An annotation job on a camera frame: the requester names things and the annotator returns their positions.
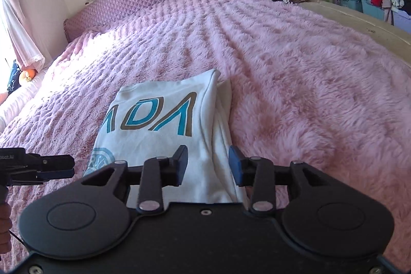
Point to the pink sheer curtain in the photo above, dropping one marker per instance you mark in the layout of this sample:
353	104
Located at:
19	20

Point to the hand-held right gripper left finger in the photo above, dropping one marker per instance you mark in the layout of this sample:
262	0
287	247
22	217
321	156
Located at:
181	161

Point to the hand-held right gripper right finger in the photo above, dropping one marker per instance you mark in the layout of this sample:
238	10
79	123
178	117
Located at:
236	166

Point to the white bedding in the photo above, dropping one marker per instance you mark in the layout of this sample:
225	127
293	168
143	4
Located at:
16	100

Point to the dark blue printed cushion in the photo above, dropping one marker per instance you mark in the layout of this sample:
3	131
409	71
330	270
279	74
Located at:
13	75

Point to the blue storage bin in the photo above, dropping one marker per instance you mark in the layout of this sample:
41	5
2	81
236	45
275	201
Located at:
350	2
374	9

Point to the cream mattress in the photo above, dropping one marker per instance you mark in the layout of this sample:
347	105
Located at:
362	23

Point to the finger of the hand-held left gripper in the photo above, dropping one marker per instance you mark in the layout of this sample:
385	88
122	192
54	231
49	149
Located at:
59	173
57	161

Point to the pink fluffy blanket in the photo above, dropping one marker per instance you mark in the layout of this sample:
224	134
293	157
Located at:
257	75

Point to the person's left hand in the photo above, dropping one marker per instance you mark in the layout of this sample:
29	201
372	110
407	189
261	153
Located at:
4	229

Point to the white printed sweatshirt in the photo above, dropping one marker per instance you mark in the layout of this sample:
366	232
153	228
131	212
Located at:
179	136

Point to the orange plush toy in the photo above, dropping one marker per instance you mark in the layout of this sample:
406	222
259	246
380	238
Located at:
27	76

